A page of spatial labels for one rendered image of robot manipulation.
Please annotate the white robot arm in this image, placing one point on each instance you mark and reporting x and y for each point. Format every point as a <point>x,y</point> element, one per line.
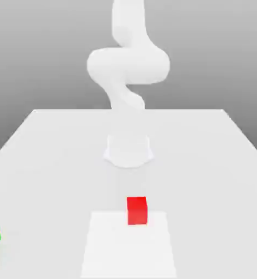
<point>128,65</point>

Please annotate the small red cube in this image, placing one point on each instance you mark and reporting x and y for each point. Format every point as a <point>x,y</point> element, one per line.
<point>137,210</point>

